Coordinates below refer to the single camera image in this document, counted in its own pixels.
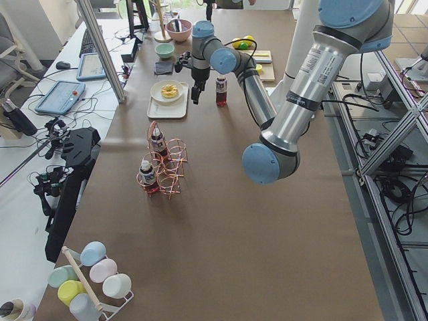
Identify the white plate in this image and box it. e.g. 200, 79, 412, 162
150, 80, 184, 104

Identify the computer mouse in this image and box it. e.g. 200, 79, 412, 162
56, 61, 71, 70

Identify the black stand frame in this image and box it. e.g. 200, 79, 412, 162
45, 126, 100, 263

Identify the yellow lemon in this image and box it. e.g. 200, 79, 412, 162
231, 38, 242, 49
243, 35, 255, 45

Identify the teach pendant tablet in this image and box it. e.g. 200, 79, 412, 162
76, 53, 106, 82
34, 81, 86, 115

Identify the ring pastry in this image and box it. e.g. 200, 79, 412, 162
160, 84, 179, 99

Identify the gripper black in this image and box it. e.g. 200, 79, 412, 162
174, 0, 213, 105

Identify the half lemon slice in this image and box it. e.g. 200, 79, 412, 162
255, 64, 263, 74

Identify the paper cup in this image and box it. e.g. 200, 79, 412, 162
1, 298, 36, 321

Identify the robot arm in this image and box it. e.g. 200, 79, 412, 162
175, 1, 395, 184

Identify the white serving tray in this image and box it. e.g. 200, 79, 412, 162
146, 80, 189, 119

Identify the black thermos bottle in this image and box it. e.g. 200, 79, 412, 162
2, 98, 37, 136

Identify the yellow cup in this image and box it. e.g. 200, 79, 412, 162
57, 280, 86, 306

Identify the pale green cup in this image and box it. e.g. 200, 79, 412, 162
47, 265, 79, 288

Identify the white wire cup rack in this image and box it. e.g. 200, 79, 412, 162
66, 253, 135, 321

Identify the white cup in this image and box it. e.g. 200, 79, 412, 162
102, 274, 132, 299

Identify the aluminium frame post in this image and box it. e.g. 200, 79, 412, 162
76, 0, 126, 103

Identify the metal ice scoop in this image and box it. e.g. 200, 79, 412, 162
171, 19, 182, 33

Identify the pink cup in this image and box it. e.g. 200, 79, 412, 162
89, 258, 118, 284

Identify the grey folded cloth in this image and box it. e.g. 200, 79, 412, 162
154, 61, 174, 75

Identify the wooden cutting board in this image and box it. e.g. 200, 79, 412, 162
253, 50, 276, 82

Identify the green lime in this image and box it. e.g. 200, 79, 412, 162
237, 42, 249, 50

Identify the tea bottle in rack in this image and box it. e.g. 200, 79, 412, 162
139, 160, 159, 193

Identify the black keyboard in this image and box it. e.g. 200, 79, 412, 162
79, 29, 97, 57

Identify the mint green bowl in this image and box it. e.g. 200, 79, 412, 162
154, 43, 175, 60

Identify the wooden cup tree stand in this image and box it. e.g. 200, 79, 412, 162
149, 0, 172, 43

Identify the wooden rack rod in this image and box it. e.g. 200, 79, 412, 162
62, 246, 103, 311

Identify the tea bottle dark red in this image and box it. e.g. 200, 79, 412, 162
215, 76, 227, 107

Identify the copper wire bottle rack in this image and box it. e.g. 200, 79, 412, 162
136, 121, 188, 198

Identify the pink bowl with ice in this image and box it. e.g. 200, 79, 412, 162
166, 19, 193, 42

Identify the grey blue cup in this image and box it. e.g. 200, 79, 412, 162
69, 293, 101, 321

